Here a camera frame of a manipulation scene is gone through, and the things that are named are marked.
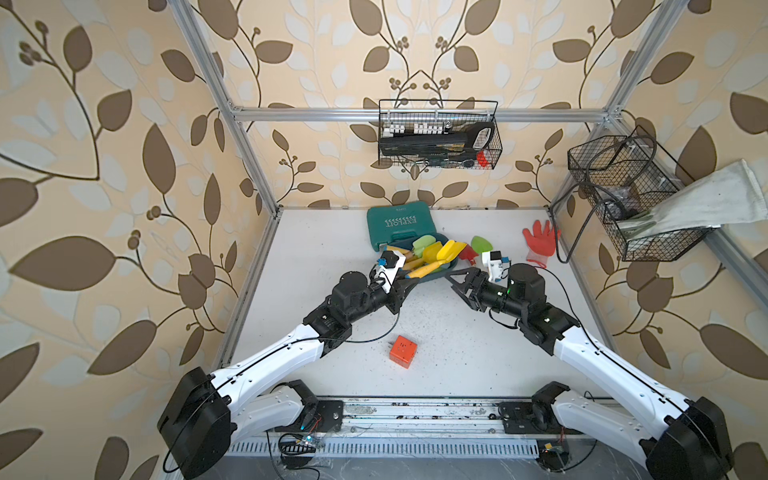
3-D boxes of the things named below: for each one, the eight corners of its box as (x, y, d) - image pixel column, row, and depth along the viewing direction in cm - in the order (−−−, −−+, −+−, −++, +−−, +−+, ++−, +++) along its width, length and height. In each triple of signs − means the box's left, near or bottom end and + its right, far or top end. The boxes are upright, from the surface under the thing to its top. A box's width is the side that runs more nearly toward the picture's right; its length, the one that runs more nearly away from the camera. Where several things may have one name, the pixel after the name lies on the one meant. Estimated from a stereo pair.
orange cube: (389, 359, 86) (388, 352, 81) (398, 342, 89) (398, 334, 84) (408, 369, 84) (409, 363, 79) (416, 351, 87) (418, 344, 83)
